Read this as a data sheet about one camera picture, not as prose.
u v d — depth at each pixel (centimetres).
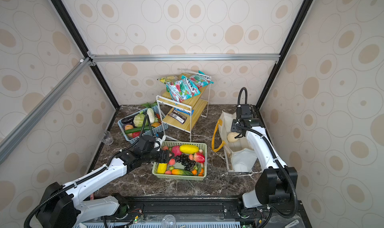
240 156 77
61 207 38
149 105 110
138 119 97
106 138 101
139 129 95
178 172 82
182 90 76
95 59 92
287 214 40
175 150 89
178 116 90
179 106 74
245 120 59
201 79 85
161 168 82
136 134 97
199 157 85
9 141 51
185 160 88
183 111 74
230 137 96
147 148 63
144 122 63
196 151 89
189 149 88
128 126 99
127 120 100
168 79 82
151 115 102
